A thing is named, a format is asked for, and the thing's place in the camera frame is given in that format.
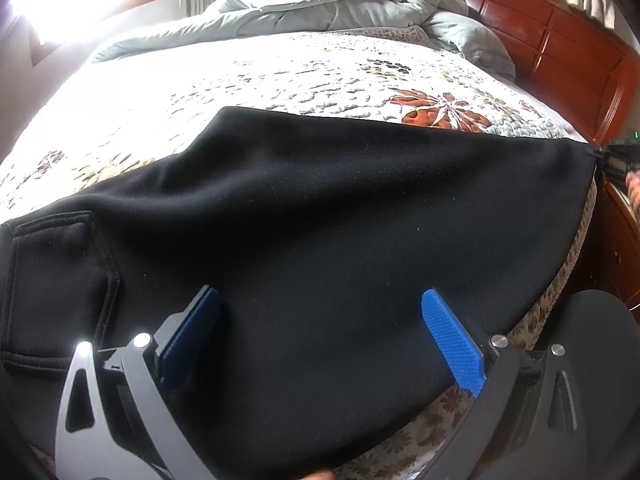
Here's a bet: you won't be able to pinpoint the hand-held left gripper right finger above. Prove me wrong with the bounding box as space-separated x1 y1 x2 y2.
421 287 597 480

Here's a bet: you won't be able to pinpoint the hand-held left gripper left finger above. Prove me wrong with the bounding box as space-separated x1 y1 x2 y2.
52 285 223 480

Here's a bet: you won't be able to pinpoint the black pants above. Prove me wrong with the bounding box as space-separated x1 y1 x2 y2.
0 106 599 480

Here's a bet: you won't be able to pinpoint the person's right hand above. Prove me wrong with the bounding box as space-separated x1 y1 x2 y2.
625 170 640 212

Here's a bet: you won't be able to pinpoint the red wooden nightstand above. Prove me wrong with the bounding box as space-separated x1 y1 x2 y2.
592 179 640 313

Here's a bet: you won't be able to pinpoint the red wooden headboard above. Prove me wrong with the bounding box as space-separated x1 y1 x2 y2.
360 0 640 147

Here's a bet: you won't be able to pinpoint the floral quilted bedspread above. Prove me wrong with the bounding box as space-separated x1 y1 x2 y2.
0 27 598 480

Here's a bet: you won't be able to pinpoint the grey duvet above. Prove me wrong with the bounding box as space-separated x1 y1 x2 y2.
90 0 517 81

